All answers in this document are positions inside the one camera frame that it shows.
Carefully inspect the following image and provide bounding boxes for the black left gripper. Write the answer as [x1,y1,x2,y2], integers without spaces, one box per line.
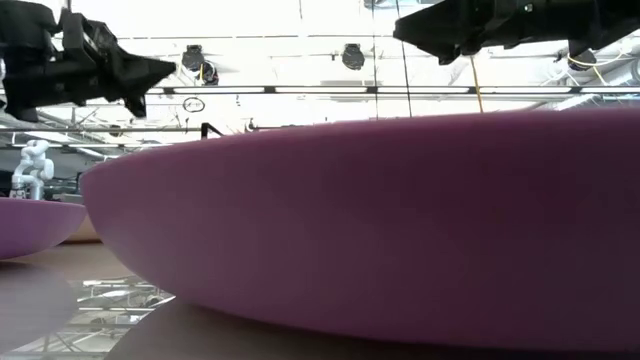
[2,49,177,123]

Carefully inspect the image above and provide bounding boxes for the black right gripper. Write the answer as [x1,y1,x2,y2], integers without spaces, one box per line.
[393,0,601,67]

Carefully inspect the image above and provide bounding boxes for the large purple bowl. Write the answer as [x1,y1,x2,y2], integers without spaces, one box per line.
[79,107,640,354]

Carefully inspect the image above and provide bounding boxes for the long ceiling light strip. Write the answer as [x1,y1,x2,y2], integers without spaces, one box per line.
[147,85,640,96]

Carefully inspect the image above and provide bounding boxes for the small purple bowl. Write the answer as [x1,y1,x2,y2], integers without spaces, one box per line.
[0,197,89,261]

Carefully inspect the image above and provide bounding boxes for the thin black hanging cable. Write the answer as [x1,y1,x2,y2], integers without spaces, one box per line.
[394,0,413,119]

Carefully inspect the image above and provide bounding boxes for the yellow hanging cable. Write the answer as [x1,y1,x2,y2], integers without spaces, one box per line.
[468,54,485,114]

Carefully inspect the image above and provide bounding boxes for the black ceiling cord reel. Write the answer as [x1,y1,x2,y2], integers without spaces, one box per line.
[341,43,366,71]
[568,47,599,72]
[180,44,207,72]

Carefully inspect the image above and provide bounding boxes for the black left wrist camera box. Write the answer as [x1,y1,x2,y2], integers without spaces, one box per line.
[58,8,121,64]

